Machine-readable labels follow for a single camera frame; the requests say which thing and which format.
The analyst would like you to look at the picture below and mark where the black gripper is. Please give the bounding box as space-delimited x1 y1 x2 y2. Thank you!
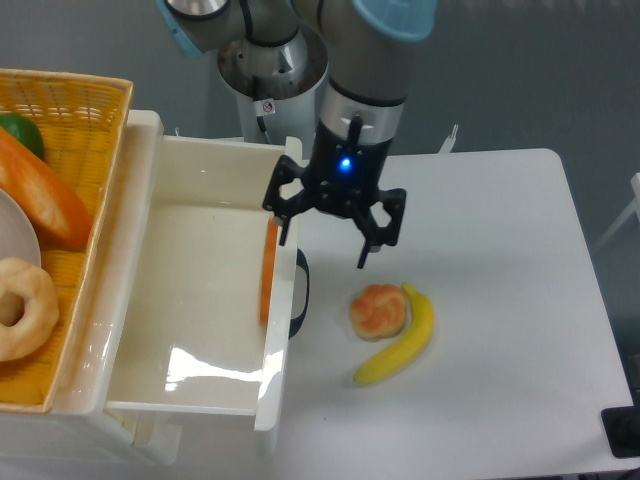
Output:
262 123 407 269

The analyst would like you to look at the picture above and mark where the orange bread slice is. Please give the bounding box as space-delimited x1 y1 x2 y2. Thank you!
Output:
258 219 278 326

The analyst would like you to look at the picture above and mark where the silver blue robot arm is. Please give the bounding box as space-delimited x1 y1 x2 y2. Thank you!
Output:
158 1 437 253

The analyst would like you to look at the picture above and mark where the round swirled bread roll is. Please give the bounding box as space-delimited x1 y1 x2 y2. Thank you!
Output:
349 284 406 340

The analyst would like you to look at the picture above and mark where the open upper white drawer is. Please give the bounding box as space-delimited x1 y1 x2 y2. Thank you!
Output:
103 134 303 432

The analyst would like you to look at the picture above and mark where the white drawer cabinet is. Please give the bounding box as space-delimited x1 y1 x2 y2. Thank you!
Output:
0 109 281 467

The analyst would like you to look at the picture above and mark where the yellow banana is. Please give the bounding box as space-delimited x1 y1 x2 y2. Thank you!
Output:
353 282 435 385

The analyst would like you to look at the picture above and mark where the yellow woven basket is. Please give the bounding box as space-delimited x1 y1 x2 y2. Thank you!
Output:
1 69 134 414

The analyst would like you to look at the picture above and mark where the orange baguette loaf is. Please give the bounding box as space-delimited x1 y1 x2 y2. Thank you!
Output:
1 130 93 251

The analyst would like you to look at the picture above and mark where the green avocado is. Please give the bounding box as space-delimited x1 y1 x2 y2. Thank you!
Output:
1 112 45 160

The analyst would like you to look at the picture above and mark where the beige plate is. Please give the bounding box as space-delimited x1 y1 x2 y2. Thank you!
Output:
0 190 41 267

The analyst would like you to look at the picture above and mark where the beige donut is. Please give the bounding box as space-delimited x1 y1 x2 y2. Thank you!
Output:
1 257 59 362

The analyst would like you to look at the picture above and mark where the black device at edge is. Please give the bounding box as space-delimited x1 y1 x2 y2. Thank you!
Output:
601 406 639 459

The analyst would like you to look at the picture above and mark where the black drawer handle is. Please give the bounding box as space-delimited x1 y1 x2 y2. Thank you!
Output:
289 249 310 339

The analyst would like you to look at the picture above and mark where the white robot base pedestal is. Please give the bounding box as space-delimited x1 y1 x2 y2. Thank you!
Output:
235 88 318 160

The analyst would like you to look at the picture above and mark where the white table frame bracket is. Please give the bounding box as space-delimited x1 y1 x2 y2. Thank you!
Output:
438 124 459 154

